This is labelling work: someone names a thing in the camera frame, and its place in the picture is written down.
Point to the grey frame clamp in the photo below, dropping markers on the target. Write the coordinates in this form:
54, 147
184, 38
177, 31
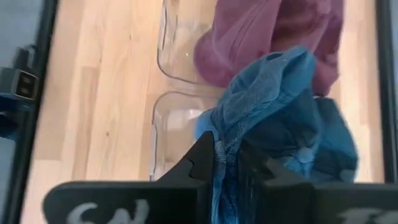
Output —
21, 84

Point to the clear plastic tray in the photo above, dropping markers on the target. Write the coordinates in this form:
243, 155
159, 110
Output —
180, 37
174, 130

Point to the maroon cap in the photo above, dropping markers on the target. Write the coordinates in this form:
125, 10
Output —
248, 37

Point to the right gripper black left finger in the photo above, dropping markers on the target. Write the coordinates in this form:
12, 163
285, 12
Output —
130, 202

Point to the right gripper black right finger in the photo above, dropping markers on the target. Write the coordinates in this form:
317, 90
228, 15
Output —
311, 202

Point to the black aluminium table frame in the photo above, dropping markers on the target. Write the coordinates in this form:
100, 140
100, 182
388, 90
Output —
31, 140

